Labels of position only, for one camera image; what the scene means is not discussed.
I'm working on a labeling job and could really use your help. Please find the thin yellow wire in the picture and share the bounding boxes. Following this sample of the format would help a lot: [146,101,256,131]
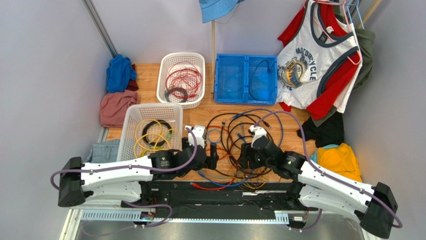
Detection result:
[239,166,270,191]

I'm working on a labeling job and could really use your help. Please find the yellow ethernet cable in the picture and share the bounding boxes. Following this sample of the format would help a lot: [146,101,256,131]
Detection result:
[133,118,183,159]

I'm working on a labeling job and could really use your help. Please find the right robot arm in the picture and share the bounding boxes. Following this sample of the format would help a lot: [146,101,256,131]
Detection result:
[241,136,398,239]

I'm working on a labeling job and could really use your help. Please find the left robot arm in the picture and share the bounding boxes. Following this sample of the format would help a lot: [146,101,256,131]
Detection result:
[50,137,219,208]

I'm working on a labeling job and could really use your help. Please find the white perforated basket near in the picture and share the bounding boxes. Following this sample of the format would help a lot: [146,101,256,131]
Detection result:
[117,103,183,162]

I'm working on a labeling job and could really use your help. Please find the white perforated basket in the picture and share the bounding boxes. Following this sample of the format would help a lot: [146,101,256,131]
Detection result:
[117,103,183,162]
[156,52,206,109]

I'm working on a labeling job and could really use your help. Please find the black coil in far basket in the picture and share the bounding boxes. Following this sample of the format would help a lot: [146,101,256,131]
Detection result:
[164,87,189,103]

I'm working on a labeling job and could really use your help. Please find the white perforated basket far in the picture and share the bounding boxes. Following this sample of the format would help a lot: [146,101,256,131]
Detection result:
[156,52,206,109]

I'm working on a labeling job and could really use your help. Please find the blue plastic crate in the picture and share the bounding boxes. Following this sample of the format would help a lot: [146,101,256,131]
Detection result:
[214,53,278,106]

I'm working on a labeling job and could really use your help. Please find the light denim garment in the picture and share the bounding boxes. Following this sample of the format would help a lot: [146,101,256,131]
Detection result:
[86,139,120,164]

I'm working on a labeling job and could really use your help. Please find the black garment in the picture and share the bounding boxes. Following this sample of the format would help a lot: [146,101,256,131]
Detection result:
[302,112,345,148]

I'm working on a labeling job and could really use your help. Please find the pink cloth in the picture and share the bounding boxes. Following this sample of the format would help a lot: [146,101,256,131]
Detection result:
[99,90,139,128]

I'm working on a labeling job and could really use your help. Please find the yellow shirt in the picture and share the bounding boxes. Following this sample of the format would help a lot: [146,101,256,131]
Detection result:
[310,143,362,182]

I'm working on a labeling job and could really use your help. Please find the blue cloth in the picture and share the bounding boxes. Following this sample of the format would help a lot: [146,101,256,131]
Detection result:
[106,54,137,93]

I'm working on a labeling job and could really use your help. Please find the white motorcycle tank top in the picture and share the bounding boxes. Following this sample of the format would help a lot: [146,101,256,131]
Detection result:
[275,0,364,114]

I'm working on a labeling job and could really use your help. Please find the red shirt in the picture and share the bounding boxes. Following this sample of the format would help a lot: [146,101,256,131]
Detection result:
[277,3,364,121]

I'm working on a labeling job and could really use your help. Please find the wooden pole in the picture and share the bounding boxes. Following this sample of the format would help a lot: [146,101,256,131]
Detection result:
[211,20,216,71]

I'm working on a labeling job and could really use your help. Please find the blue bucket hat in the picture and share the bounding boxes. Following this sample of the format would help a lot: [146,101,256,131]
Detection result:
[198,0,244,24]

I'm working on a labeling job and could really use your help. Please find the olive green garment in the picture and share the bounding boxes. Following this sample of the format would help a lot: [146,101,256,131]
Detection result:
[332,0,377,91]

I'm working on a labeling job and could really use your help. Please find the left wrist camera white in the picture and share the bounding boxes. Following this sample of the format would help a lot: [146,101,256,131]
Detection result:
[185,125,207,149]

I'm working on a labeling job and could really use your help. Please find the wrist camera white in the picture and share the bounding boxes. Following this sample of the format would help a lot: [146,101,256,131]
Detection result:
[248,124,267,148]
[185,125,207,149]

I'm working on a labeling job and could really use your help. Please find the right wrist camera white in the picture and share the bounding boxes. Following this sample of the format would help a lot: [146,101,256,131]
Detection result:
[248,124,267,148]

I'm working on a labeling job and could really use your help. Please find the long red ethernet cable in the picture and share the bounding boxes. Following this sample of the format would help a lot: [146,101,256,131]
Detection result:
[189,125,239,192]

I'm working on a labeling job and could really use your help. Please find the grey ethernet cable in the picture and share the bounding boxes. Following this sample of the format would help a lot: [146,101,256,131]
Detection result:
[196,123,251,181]

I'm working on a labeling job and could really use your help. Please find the black wire coil near basket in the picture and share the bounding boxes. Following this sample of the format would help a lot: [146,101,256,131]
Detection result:
[141,119,173,147]

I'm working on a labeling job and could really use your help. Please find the thick black cable loop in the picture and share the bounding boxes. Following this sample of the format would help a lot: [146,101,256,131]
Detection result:
[204,112,274,181]

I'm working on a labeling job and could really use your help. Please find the red wires in far basket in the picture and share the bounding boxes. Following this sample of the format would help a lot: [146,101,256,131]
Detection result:
[165,61,204,101]

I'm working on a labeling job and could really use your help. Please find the black cable in crate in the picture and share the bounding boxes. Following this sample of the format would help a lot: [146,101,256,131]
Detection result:
[248,59,271,102]

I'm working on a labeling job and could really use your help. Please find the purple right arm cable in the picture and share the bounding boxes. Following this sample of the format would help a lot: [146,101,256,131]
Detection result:
[253,110,404,233]

